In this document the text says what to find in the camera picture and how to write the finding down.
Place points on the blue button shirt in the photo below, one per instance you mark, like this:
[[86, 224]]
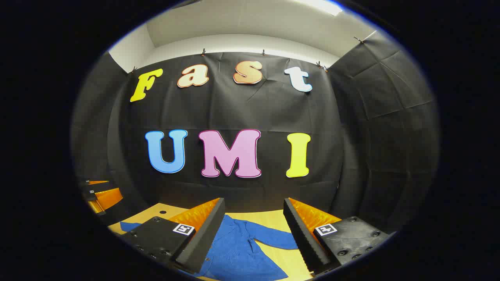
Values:
[[242, 249]]

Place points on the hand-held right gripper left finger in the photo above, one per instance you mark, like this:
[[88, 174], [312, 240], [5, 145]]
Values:
[[207, 234]]

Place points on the black backdrop cloth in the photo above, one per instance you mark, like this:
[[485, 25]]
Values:
[[242, 109]]

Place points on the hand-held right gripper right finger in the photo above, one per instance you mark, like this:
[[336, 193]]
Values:
[[302, 238]]

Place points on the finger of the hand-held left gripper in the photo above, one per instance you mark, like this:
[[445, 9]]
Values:
[[95, 186], [109, 199]]

